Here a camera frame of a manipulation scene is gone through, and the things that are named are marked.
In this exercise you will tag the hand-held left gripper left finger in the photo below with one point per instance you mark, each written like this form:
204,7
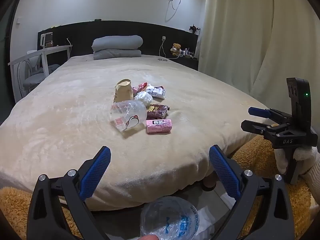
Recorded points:
96,173

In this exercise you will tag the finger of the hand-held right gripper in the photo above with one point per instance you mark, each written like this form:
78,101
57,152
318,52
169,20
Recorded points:
252,126
257,112

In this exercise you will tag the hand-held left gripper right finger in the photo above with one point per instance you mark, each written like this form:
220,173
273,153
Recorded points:
223,173

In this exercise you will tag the clear plastic trash bag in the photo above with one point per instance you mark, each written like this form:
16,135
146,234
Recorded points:
170,217

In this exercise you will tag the clear plastic cup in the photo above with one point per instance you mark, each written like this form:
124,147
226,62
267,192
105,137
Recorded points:
130,112

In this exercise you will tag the pink carton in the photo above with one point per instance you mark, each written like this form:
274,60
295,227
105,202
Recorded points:
158,126

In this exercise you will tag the brown paper bag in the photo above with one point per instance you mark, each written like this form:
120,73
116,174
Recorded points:
123,91

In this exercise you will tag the maroon snack wrapper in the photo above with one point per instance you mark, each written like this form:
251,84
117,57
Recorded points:
157,111

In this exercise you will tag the white tissue plastic bag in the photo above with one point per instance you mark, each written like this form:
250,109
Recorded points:
143,98

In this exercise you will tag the red snack wrapper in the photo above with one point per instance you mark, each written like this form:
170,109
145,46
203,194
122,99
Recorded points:
140,87

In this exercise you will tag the white snack wrapper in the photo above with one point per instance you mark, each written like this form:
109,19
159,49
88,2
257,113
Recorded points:
156,91

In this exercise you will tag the person's right forearm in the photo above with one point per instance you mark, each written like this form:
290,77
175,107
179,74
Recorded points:
313,183

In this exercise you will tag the person's right hand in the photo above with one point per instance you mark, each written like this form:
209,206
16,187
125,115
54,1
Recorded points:
306,157

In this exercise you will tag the dark bed leg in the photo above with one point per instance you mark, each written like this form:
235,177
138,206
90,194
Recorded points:
208,183

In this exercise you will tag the person's right leg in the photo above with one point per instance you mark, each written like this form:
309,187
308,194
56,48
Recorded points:
260,160

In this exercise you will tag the cream plush blanket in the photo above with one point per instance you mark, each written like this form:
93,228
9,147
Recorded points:
75,130

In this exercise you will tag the cream curtain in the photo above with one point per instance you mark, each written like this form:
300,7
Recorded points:
237,30

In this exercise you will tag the cluster of small bottles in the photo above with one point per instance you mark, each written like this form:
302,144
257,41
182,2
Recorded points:
187,53

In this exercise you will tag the brown teddy bear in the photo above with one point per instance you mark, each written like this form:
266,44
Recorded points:
176,49

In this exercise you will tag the dark potted plant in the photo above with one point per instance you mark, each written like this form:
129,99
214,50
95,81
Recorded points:
194,28

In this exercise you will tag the black eyeglasses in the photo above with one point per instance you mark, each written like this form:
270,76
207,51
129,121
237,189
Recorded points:
162,59

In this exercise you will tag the white chair grey cushion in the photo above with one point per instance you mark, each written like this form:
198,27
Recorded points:
32,80

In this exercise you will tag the grey pillow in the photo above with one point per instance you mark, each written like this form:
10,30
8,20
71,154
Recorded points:
117,54

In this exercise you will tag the white desk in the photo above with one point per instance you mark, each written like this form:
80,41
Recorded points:
45,52

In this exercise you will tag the grey pillows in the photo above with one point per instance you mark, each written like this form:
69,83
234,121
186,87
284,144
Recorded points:
117,42

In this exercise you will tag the black headboard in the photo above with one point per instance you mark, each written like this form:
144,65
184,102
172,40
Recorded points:
112,28

